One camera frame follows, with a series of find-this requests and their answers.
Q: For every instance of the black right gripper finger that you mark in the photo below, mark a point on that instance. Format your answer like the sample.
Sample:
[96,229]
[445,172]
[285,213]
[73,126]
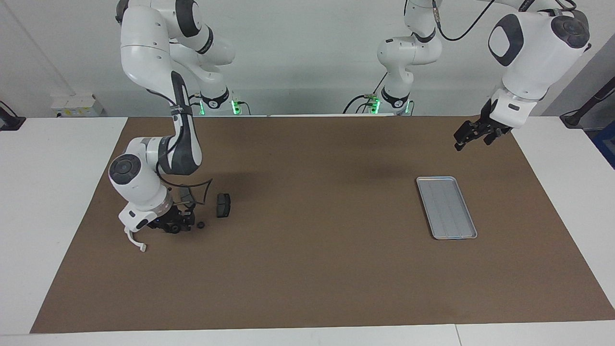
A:
[166,229]
[188,224]

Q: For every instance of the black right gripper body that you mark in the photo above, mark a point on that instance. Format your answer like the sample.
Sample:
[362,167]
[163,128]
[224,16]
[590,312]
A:
[168,216]

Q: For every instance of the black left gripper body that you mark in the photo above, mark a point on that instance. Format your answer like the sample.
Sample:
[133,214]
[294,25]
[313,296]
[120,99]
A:
[490,126]

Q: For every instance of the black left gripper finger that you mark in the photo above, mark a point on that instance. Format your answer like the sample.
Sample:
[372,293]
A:
[465,134]
[492,138]

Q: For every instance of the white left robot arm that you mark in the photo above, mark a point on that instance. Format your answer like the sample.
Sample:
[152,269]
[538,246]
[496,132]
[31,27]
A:
[528,53]

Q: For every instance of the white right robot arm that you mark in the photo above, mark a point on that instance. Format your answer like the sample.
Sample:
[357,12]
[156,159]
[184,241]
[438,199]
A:
[144,48]

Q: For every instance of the silver metal tray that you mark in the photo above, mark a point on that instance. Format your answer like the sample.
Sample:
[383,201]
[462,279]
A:
[447,209]

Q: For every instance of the long dark grey brake pad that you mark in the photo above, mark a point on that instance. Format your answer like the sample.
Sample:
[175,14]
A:
[185,193]

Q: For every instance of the short dark grey brake pad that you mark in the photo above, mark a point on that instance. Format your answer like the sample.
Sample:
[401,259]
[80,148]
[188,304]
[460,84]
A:
[223,205]

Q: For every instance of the blue box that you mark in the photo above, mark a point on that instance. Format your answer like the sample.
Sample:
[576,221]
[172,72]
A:
[608,144]

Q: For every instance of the brown table mat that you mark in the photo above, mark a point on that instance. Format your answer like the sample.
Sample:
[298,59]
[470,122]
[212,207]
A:
[312,269]

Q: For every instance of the white power strip box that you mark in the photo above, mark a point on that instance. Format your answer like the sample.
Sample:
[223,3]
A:
[77,105]

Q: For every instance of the black desk clamp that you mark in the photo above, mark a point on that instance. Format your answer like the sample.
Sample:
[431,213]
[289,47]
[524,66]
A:
[12,124]

